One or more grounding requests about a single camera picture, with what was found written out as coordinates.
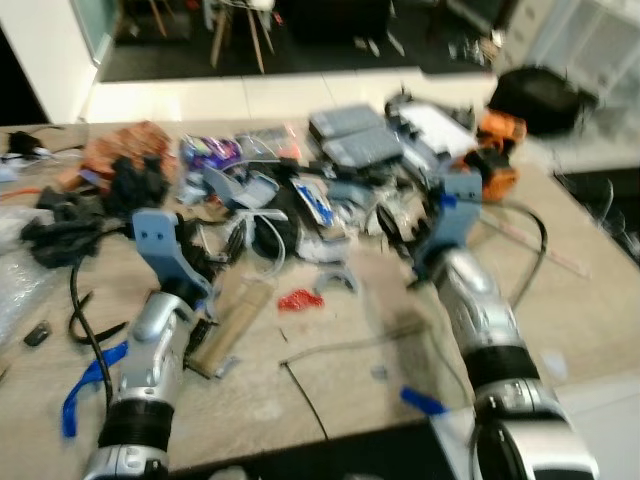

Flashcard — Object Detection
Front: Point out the brown cardboard strip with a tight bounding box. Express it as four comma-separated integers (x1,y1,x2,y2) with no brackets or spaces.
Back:
185,278,276,381

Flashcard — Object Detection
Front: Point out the grey arched plastic part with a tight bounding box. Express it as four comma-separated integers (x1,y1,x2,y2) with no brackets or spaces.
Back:
315,262,359,296

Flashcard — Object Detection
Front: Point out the white blue printed packet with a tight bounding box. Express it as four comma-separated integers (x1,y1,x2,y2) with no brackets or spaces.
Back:
295,180,336,226

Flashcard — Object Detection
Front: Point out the grey plastic case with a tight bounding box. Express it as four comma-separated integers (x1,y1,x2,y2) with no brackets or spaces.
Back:
320,128,403,169
308,103,386,136

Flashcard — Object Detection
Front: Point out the small red plastic item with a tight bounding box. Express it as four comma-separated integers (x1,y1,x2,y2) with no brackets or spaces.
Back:
277,288,326,312

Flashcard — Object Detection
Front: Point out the black glove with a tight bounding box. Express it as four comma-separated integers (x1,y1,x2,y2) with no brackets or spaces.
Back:
108,155,173,216

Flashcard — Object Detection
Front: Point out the orange black power tool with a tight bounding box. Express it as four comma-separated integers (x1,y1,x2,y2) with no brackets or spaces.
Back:
455,108,528,201

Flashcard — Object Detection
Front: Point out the purple printed packet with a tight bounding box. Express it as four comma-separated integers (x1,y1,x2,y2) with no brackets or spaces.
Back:
180,135,244,176

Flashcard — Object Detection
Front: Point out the white tray box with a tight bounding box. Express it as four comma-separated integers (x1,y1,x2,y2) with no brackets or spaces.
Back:
385,92,479,161

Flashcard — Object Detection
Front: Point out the black cloth bundle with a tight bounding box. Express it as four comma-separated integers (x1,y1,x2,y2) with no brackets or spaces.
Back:
20,188,131,269

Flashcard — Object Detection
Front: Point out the orange mesh bag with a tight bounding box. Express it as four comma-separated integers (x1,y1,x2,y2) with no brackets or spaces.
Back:
78,122,179,193

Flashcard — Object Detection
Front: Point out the short blue tape piece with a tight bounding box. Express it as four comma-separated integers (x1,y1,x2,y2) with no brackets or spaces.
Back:
400,385,448,416

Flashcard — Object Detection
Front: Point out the long blue tape strip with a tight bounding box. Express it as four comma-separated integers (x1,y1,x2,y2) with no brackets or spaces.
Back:
60,340,129,441

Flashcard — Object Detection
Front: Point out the small black plastic block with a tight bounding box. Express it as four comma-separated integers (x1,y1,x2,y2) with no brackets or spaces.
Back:
24,322,53,348

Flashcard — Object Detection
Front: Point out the black bag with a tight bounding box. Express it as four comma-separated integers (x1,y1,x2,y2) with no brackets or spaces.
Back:
488,65,598,138

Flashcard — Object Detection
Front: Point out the clear plastic wrap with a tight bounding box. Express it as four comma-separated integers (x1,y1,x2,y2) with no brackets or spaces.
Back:
0,205,46,341

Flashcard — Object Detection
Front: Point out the wooden leg chair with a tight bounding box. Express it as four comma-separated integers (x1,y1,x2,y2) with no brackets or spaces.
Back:
205,0,276,76

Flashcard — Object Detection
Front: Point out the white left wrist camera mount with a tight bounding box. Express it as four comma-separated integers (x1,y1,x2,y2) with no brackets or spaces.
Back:
130,208,216,301

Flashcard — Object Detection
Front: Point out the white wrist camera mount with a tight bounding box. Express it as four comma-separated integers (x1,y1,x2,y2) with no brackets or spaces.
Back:
413,170,486,273
130,208,216,301

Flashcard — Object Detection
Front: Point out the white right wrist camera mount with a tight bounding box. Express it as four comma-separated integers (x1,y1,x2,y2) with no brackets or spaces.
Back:
413,170,486,273

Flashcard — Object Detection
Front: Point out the grey plastic bracket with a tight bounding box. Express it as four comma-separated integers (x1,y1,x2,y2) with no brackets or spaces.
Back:
200,165,281,216

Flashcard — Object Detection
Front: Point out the thin grey wire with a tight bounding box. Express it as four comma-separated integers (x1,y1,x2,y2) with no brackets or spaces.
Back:
280,322,431,366

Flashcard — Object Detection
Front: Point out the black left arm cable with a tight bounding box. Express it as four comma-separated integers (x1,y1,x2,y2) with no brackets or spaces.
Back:
66,255,129,411

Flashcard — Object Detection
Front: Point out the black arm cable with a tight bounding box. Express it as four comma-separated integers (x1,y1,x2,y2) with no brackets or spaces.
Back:
66,255,129,411
480,200,549,316

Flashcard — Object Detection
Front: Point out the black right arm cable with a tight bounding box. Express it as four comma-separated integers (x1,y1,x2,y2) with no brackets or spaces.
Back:
480,200,549,316

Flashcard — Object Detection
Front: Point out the black device with cable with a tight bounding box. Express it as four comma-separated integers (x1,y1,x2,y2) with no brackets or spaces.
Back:
5,130,46,161

